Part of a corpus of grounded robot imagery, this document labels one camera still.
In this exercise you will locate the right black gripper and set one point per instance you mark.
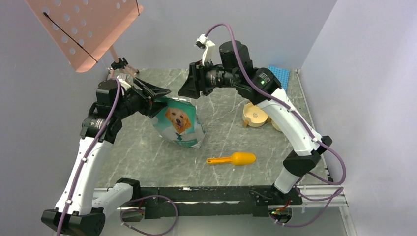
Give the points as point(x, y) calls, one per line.
point(190, 88)

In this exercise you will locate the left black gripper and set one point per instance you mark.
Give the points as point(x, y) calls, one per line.
point(147, 103)

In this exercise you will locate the green dog food bag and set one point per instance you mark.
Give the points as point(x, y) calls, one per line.
point(178, 123)

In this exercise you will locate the orange plastic scoop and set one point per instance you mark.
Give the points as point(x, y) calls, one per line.
point(237, 159)

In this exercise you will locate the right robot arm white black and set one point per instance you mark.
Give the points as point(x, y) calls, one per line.
point(263, 89)

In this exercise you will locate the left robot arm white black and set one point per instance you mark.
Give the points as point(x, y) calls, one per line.
point(77, 212)

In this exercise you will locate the cream pet bowl left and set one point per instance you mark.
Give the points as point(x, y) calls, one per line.
point(253, 116)

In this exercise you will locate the cream pet bowl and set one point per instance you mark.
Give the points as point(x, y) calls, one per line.
point(275, 125)
point(253, 116)

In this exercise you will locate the cream pet bowl right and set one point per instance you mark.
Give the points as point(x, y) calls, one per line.
point(275, 125)

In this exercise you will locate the blue perforated tray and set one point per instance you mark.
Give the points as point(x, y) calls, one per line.
point(281, 74)

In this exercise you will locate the pink perforated music stand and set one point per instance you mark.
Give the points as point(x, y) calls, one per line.
point(85, 30)

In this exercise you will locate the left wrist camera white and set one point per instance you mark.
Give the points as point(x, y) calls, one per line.
point(124, 81)

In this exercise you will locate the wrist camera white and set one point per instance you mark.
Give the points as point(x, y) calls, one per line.
point(124, 81)
point(208, 47)

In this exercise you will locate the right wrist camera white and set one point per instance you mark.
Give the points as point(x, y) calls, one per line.
point(208, 47)

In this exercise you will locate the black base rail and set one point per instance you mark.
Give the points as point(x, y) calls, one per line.
point(211, 201)

